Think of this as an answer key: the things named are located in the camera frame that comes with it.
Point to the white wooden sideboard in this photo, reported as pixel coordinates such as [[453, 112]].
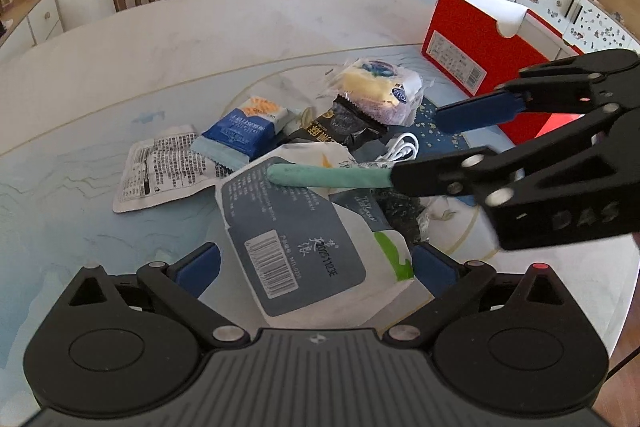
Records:
[[45, 14]]

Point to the white snack packet black text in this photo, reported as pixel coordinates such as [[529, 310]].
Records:
[[160, 167]]

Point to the blue cracker packet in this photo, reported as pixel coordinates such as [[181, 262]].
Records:
[[240, 132]]

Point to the large white grey-label pouch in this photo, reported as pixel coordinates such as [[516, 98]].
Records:
[[295, 247]]

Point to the clear yellow cake packet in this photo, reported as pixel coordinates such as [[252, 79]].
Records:
[[367, 82]]

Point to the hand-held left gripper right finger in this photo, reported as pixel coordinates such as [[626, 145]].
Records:
[[431, 268]]

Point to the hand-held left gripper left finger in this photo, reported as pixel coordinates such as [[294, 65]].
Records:
[[197, 268]]

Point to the red cardboard box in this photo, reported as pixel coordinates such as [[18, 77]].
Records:
[[465, 32]]

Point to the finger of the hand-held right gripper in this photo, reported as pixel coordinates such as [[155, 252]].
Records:
[[330, 177], [475, 112]]

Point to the clear bag of dark tea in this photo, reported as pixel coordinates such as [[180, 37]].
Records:
[[405, 213]]

